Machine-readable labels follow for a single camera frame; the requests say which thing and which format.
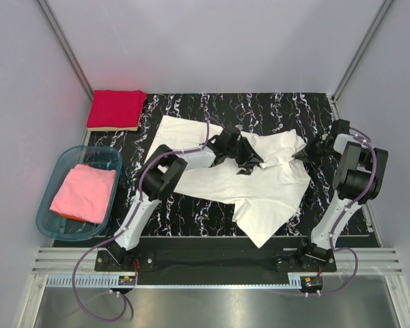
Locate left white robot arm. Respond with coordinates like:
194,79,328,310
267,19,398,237
106,126,264,271

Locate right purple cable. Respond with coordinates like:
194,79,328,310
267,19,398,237
266,126,377,297

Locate pink t shirt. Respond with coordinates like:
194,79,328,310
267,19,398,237
50,164,116,224

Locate folded beige t shirt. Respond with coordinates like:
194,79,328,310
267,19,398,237
87,126,139,132

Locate left aluminium frame post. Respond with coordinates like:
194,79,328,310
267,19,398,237
36,0,94,100

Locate white t shirt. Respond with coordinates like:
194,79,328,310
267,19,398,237
146,115,311,249

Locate black marble pattern mat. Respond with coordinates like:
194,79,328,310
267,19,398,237
53,92,383,247

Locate purple cable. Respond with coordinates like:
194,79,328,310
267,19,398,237
266,126,377,297
71,116,223,324

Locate right aluminium frame post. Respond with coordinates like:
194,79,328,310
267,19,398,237
331,0,395,102

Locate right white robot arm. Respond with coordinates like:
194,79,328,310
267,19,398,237
289,120,388,271

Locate teal plastic basket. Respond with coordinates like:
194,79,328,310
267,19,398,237
36,146,122,242

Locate aluminium frame post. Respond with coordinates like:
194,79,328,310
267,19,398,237
331,0,395,102
36,0,94,100

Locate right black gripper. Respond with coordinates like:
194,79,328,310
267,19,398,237
292,133,339,165

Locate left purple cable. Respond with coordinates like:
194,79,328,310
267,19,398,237
71,116,223,324

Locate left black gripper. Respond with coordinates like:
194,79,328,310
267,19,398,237
225,137,263,167

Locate grey slotted cable duct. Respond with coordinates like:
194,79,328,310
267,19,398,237
46,273,323,293

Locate orange garment in basket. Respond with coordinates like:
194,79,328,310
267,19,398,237
61,214,82,221

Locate folded red t shirt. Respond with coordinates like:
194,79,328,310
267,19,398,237
86,90,147,127

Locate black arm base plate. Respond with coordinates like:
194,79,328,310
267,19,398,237
95,236,337,279

